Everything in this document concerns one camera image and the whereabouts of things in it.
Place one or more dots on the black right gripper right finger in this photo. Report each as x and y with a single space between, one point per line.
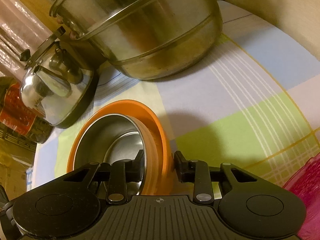
195 172

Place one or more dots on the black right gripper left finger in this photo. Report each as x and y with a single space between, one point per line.
123 172

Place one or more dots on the stainless steel bowl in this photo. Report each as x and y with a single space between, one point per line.
111 138

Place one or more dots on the orange plastic bowl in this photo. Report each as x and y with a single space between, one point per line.
159 165

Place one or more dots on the pink glass plate floral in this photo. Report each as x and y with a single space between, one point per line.
305 184

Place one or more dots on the checkered tablecloth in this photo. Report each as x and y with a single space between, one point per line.
252 101

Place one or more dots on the stainless steel kettle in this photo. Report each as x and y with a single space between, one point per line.
58 84

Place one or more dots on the cooking oil bottle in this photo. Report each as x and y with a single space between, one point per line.
16 116

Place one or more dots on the stainless steel steamer pot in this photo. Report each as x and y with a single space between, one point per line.
144 39

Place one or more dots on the beige curtain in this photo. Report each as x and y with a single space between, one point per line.
20 30

